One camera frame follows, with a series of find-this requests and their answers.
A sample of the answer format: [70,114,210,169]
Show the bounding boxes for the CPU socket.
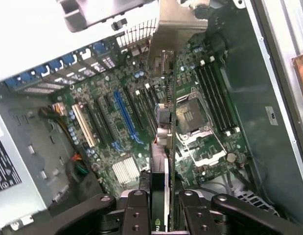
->
[175,91,213,141]

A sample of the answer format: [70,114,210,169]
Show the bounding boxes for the green motherboard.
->
[50,31,255,199]

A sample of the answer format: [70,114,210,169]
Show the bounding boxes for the blue expansion slot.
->
[114,90,144,145]

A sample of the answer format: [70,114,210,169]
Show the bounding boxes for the silver chipset heatsink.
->
[112,156,140,185]

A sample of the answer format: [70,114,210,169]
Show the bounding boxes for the white expansion slot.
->
[71,104,97,148]

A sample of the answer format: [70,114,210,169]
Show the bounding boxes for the black yellow power wire bundle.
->
[38,102,73,142]

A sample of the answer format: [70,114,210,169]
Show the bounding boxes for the open black PC case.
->
[0,0,301,235]

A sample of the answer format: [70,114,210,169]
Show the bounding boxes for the grey power supply unit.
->
[0,97,76,231]

